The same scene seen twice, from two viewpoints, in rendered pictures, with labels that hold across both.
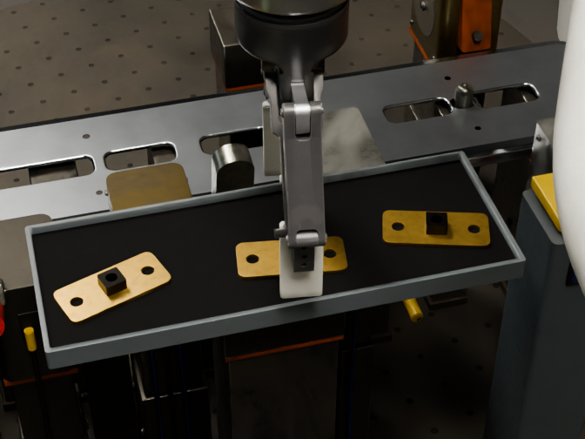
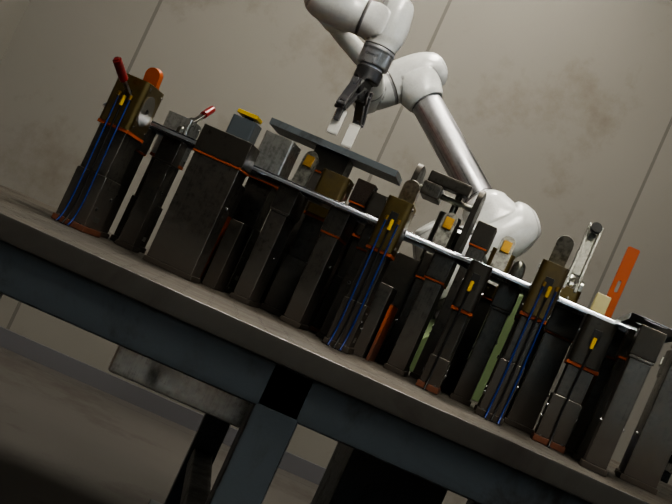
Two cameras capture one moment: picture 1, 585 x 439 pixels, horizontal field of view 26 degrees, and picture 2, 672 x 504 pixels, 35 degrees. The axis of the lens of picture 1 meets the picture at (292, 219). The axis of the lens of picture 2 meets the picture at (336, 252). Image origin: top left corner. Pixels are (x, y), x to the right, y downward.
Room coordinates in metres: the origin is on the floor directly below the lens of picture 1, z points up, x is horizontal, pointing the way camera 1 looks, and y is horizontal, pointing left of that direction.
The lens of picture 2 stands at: (3.27, 1.33, 0.78)
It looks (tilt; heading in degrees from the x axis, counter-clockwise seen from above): 3 degrees up; 205
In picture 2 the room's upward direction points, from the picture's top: 24 degrees clockwise
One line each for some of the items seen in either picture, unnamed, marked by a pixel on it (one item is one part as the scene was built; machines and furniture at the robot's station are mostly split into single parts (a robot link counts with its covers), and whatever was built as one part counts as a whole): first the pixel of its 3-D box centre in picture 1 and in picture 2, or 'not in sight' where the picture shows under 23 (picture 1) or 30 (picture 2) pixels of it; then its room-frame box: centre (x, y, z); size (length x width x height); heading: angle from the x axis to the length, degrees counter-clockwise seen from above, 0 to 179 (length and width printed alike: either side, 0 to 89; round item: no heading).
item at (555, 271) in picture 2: not in sight; (521, 342); (1.09, 0.78, 0.87); 0.12 x 0.07 x 0.35; 15
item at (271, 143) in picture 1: (282, 138); (336, 121); (0.77, 0.01, 1.22); 0.03 x 0.01 x 0.07; 96
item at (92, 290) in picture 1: (112, 282); not in sight; (0.67, 0.14, 1.17); 0.08 x 0.04 x 0.01; 124
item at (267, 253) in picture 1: (291, 253); not in sight; (0.70, 0.00, 1.17); 0.08 x 0.04 x 0.01; 96
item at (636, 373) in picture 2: not in sight; (622, 399); (1.19, 1.02, 0.84); 0.05 x 0.05 x 0.29; 15
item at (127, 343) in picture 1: (272, 251); (336, 152); (0.72, 0.02, 1.16); 0.37 x 0.14 x 0.02; 105
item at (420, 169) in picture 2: not in sight; (413, 269); (0.76, 0.37, 0.95); 0.18 x 0.13 x 0.49; 105
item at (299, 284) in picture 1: (301, 259); (350, 135); (0.64, -0.01, 1.22); 0.03 x 0.01 x 0.07; 96
